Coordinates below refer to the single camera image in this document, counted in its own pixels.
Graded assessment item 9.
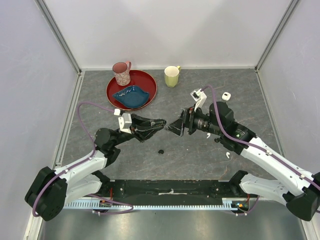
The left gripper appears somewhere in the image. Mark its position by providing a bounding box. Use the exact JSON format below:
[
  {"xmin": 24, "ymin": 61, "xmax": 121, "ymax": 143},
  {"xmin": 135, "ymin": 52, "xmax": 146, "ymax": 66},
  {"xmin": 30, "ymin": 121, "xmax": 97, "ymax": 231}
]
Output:
[{"xmin": 111, "ymin": 113, "xmax": 164, "ymax": 147}]

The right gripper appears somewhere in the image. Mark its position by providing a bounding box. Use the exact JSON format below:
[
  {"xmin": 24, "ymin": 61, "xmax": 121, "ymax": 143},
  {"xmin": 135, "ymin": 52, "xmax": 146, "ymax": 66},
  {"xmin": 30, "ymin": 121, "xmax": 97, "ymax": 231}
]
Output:
[{"xmin": 164, "ymin": 103, "xmax": 223, "ymax": 137}]

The black earbud charging case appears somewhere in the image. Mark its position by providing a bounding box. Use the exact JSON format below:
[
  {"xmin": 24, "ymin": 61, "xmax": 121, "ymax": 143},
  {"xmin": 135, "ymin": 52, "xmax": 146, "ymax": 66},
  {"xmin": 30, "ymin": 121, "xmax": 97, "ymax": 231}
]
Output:
[{"xmin": 150, "ymin": 119, "xmax": 167, "ymax": 127}]

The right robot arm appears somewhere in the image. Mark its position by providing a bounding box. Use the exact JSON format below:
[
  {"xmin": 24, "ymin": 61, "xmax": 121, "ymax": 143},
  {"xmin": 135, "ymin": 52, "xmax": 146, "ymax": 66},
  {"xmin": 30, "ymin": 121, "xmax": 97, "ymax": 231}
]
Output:
[{"xmin": 165, "ymin": 101, "xmax": 320, "ymax": 221}]

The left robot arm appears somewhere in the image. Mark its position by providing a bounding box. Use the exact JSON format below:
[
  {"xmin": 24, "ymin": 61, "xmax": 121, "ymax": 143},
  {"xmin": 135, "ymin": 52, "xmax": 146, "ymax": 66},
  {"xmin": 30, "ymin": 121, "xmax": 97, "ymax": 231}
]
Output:
[{"xmin": 24, "ymin": 113, "xmax": 167, "ymax": 221}]

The white earbud charging case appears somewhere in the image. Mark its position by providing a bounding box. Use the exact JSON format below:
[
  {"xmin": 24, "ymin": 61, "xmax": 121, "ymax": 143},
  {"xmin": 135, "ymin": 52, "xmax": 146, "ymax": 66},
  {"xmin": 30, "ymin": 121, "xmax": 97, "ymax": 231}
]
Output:
[{"xmin": 221, "ymin": 92, "xmax": 231, "ymax": 102}]

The blue leaf-shaped dish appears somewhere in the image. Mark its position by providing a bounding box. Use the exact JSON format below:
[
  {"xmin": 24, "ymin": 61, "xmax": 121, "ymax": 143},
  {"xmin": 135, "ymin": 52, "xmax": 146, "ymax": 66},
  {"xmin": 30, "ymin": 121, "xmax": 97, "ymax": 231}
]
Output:
[{"xmin": 112, "ymin": 85, "xmax": 150, "ymax": 109}]

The red round tray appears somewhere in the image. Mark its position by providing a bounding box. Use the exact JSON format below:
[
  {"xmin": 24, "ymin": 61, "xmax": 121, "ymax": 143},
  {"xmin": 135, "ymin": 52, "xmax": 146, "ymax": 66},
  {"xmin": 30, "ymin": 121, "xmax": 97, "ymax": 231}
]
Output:
[{"xmin": 105, "ymin": 70, "xmax": 158, "ymax": 111}]

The yellow-green mug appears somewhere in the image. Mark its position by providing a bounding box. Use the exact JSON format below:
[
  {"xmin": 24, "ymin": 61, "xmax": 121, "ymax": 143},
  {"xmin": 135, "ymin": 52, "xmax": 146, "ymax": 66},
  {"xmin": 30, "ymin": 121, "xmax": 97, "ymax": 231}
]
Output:
[{"xmin": 164, "ymin": 66, "xmax": 181, "ymax": 88}]

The pink floral mug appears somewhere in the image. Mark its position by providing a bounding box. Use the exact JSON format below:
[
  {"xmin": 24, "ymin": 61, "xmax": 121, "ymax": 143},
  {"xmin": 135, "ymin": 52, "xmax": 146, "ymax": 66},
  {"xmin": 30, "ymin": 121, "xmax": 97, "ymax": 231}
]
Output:
[{"xmin": 112, "ymin": 61, "xmax": 132, "ymax": 86}]

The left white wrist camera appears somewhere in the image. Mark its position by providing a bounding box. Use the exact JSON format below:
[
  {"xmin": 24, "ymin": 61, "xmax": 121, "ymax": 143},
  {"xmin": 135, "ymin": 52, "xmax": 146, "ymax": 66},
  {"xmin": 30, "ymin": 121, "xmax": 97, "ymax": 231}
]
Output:
[{"xmin": 113, "ymin": 108, "xmax": 133, "ymax": 134}]

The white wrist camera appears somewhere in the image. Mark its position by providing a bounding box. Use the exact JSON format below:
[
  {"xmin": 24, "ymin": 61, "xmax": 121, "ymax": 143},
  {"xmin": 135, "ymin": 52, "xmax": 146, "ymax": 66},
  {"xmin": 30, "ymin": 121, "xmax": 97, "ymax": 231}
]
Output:
[
  {"xmin": 113, "ymin": 108, "xmax": 133, "ymax": 134},
  {"xmin": 190, "ymin": 88, "xmax": 207, "ymax": 112}
]

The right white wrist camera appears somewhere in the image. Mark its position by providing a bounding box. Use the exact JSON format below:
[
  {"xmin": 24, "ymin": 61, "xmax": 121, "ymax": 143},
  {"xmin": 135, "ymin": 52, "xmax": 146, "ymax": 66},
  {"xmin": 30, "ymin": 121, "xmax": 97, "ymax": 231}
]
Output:
[{"xmin": 190, "ymin": 88, "xmax": 207, "ymax": 112}]

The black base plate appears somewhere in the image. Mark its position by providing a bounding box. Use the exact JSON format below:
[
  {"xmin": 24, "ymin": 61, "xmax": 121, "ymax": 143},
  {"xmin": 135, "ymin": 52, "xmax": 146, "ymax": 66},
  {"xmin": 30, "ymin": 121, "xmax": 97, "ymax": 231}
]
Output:
[{"xmin": 96, "ymin": 179, "xmax": 249, "ymax": 206}]

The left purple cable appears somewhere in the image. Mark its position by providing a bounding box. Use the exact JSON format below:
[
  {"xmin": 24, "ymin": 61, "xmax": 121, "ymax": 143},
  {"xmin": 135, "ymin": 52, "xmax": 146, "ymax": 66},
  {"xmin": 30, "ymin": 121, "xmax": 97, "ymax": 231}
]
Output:
[{"xmin": 32, "ymin": 101, "xmax": 134, "ymax": 217}]

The light blue cable duct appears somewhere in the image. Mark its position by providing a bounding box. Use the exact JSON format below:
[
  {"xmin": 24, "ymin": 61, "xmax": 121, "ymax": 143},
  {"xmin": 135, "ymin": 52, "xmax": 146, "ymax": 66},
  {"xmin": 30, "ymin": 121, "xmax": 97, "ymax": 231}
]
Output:
[{"xmin": 64, "ymin": 197, "xmax": 249, "ymax": 211}]

